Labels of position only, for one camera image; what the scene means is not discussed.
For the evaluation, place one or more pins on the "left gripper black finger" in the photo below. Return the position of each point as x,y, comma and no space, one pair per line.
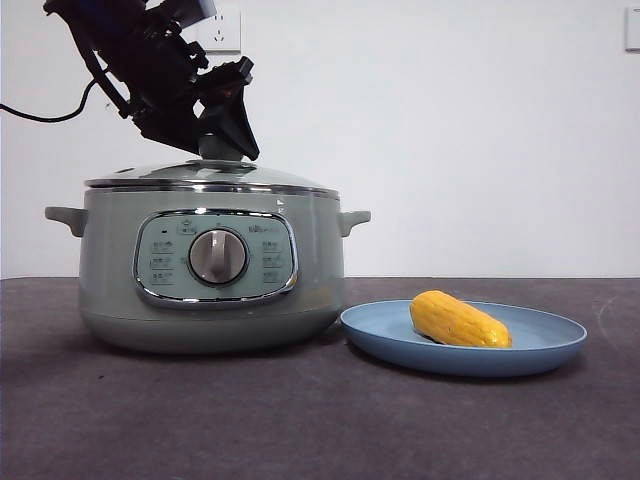
235,125
170,132

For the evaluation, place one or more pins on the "glass lid with green knob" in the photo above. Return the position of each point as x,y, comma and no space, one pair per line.
280,181

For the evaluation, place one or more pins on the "yellow corn cob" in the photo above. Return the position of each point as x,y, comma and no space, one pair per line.
460,322

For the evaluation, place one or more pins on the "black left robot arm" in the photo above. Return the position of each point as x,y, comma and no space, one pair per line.
90,15

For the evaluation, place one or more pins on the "pale green electric steamer pot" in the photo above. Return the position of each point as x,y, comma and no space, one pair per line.
115,280

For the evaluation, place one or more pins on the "blue round plate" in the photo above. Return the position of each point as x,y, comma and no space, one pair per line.
465,357

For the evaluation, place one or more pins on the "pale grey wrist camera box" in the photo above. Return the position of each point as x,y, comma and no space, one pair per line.
195,10

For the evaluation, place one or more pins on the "white wall power socket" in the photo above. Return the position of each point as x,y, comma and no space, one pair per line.
229,42

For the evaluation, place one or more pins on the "white wall switch plate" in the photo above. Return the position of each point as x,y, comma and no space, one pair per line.
633,30

